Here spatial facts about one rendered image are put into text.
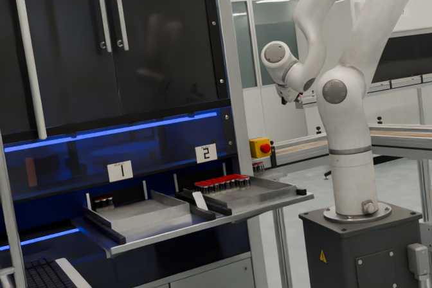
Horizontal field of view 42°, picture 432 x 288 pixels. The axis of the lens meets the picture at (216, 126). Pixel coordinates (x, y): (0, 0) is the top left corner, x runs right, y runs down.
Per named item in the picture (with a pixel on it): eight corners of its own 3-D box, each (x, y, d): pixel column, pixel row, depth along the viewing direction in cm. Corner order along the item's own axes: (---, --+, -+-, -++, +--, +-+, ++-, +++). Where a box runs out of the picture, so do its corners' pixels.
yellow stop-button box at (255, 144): (247, 157, 226) (245, 139, 226) (262, 153, 230) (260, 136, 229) (257, 158, 220) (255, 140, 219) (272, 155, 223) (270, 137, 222)
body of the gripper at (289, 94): (287, 93, 169) (294, 106, 179) (305, 65, 170) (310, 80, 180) (267, 83, 172) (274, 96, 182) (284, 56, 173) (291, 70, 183)
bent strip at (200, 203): (194, 210, 182) (191, 193, 181) (202, 208, 183) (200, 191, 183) (214, 217, 169) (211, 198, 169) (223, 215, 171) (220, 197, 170)
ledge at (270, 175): (238, 179, 233) (238, 175, 233) (264, 173, 239) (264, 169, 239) (256, 183, 221) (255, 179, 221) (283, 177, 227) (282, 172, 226)
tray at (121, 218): (83, 215, 197) (82, 205, 197) (152, 198, 209) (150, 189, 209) (112, 233, 167) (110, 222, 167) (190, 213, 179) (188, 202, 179)
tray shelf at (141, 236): (71, 224, 195) (70, 218, 195) (242, 182, 227) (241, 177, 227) (111, 254, 153) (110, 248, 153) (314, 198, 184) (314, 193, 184)
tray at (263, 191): (184, 198, 203) (182, 188, 203) (245, 183, 214) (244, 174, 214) (228, 213, 173) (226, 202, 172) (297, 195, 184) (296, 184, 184)
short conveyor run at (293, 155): (243, 186, 229) (238, 148, 227) (225, 181, 243) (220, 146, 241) (369, 154, 260) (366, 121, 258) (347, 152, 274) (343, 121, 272)
